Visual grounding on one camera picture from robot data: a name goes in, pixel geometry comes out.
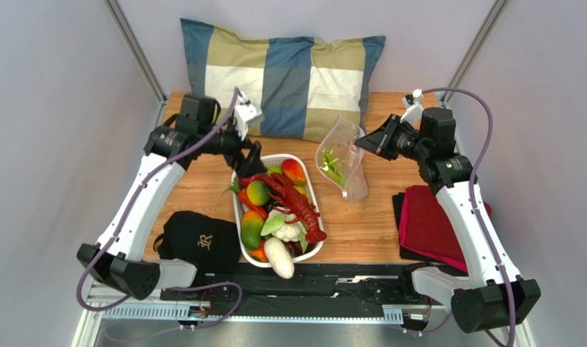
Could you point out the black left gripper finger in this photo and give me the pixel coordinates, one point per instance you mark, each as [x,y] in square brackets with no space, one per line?
[243,164]
[255,164]

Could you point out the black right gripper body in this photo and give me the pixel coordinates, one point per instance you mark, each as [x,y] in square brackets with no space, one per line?
[387,139]

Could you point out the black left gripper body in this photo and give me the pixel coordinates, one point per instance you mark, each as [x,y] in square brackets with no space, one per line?
[226,142]

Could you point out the yellow green lemon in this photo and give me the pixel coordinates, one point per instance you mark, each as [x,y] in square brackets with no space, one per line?
[258,193]

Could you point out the clear pink zip top bag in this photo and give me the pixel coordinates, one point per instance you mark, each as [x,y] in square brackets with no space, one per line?
[345,132]

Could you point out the green celery stalk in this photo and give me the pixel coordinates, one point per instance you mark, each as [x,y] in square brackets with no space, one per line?
[333,162]

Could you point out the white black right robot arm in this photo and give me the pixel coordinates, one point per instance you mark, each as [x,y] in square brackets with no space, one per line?
[495,294]

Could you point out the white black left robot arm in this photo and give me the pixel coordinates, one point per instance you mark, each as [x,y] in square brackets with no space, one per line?
[200,127]

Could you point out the orange carrot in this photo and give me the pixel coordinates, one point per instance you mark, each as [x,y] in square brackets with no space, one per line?
[243,197]

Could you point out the red toy lobster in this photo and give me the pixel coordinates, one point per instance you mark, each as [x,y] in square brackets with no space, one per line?
[282,190]

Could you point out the green orange mango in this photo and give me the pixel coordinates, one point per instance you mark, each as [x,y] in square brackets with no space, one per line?
[251,227]

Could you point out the white cauliflower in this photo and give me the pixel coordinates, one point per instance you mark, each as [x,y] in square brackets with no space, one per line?
[281,229]

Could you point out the black cap with logo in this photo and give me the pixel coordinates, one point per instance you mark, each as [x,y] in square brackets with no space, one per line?
[211,244]

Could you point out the small orange fruit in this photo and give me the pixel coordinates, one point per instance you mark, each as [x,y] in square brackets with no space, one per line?
[259,253]

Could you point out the dark red folded cloth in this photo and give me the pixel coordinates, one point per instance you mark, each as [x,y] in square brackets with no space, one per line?
[428,223]

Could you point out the checkered blue beige pillow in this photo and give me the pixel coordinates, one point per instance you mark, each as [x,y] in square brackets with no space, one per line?
[302,84]

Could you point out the white radish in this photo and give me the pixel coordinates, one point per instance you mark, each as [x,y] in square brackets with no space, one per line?
[279,258]

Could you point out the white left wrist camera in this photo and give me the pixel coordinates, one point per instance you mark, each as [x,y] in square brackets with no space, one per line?
[246,114]

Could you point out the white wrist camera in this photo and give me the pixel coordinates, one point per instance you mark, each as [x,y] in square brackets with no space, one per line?
[246,114]
[414,108]

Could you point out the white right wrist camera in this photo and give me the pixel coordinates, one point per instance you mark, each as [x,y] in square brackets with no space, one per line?
[414,108]

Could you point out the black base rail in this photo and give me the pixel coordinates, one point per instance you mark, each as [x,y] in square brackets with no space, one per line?
[317,293]

